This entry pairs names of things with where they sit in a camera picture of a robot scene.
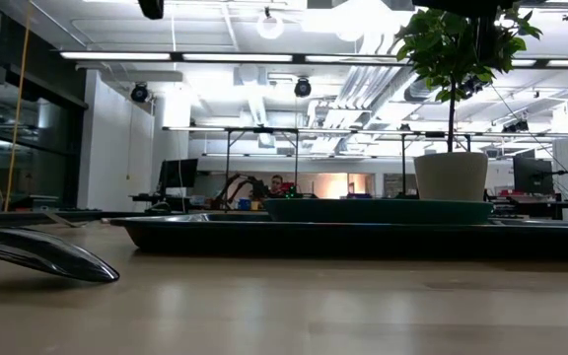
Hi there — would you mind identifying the dark green tray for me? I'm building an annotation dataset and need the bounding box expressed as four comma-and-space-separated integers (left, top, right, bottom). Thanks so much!
109, 212, 568, 261

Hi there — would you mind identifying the green round plate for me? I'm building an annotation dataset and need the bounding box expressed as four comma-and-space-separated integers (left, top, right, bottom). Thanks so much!
262, 197, 495, 226

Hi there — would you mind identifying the pink-handled metal fork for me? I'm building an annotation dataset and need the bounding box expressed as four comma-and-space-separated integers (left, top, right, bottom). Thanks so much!
41, 211, 113, 230

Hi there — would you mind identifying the teal-handled metal spoon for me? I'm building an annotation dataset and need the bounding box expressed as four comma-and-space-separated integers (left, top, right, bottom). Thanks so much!
0, 226, 121, 285

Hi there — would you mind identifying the black ceiling spotlight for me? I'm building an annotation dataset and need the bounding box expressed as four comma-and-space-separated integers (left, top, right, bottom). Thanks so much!
130, 83, 150, 104
293, 77, 313, 99

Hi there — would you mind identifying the black computer monitor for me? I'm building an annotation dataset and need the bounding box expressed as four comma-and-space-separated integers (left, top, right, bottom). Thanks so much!
158, 158, 200, 189
512, 156, 555, 195

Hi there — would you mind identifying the round white ceiling lamp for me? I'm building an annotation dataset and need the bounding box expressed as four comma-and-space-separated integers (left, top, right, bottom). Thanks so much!
255, 13, 286, 41

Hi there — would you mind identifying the green plant in white pot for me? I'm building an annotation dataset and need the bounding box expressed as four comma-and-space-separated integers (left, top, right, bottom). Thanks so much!
393, 3, 544, 203

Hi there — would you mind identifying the black metal table frame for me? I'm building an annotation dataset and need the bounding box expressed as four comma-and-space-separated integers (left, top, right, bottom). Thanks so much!
0, 208, 137, 229

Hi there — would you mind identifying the thin yellow cord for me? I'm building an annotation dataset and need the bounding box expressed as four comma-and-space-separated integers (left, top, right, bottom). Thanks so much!
0, 9, 33, 214

